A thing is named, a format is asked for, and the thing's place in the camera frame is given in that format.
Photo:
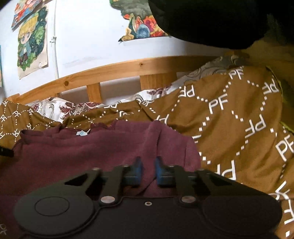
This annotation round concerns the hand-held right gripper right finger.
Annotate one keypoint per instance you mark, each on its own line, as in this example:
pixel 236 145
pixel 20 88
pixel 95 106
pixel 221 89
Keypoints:
pixel 162 172

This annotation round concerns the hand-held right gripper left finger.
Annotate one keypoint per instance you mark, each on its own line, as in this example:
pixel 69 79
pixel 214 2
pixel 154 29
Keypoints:
pixel 137 172

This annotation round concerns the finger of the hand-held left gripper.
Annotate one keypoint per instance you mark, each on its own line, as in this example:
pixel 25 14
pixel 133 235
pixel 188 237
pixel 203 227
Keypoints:
pixel 7 152

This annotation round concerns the maroon long-sleeve shirt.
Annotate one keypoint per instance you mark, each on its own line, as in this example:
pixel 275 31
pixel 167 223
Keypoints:
pixel 69 151

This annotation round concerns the brown printed blanket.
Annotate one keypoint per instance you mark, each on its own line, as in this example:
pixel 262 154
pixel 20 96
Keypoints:
pixel 229 126

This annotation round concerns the yellow green cloth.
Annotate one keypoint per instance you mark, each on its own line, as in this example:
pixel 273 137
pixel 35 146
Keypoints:
pixel 289 127

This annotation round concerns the black puffer jacket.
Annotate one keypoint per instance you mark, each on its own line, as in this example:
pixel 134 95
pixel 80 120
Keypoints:
pixel 218 20

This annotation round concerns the wooden bed frame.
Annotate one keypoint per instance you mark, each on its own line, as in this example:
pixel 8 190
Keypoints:
pixel 137 66

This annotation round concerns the cartoon figure wall poster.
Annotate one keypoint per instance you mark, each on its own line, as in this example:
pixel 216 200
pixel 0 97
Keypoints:
pixel 32 41

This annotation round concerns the orange cartoon wall poster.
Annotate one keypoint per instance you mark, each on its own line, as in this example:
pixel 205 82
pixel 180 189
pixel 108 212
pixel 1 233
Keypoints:
pixel 25 11

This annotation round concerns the colourful landscape wall poster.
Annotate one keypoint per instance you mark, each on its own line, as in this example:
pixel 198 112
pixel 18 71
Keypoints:
pixel 142 25

